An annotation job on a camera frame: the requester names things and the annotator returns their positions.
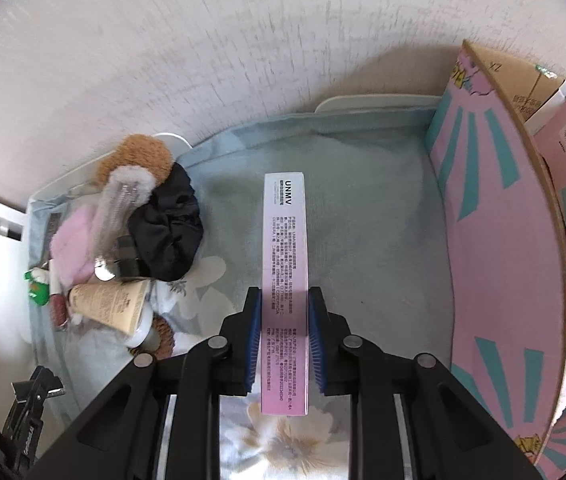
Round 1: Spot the black scrunchie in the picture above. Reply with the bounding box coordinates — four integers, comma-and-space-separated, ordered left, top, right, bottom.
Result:
128, 164, 204, 282

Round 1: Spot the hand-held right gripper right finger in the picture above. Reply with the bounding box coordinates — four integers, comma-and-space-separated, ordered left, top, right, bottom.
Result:
307, 286, 544, 480

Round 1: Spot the pink cardboard box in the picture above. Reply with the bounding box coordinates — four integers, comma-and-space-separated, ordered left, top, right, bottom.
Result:
425, 39, 566, 480

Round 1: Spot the brown braided hair tie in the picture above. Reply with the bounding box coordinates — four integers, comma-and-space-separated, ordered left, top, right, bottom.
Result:
155, 315, 176, 359

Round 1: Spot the floral blue cloth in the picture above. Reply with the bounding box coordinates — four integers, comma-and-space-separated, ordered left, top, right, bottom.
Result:
26, 107, 468, 480

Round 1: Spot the long pink white box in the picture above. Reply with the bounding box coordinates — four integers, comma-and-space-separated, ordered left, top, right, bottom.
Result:
259, 172, 312, 417

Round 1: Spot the pink fluffy hair accessory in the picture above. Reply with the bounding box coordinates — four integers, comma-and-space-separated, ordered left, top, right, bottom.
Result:
50, 207, 101, 286

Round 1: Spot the brown plush scrunchie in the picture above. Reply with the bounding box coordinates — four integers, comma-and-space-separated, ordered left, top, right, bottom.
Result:
94, 134, 174, 186

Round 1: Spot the cream cosmetic tube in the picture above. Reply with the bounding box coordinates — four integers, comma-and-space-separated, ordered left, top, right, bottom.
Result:
69, 280, 154, 336

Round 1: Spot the clear tape roll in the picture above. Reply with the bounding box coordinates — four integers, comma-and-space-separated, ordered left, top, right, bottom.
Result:
126, 322, 161, 353

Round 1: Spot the red lip gloss tube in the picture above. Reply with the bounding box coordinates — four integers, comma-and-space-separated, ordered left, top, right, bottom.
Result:
48, 260, 69, 328

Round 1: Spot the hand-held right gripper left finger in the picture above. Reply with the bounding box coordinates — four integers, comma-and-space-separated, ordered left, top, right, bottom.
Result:
28, 286, 264, 480

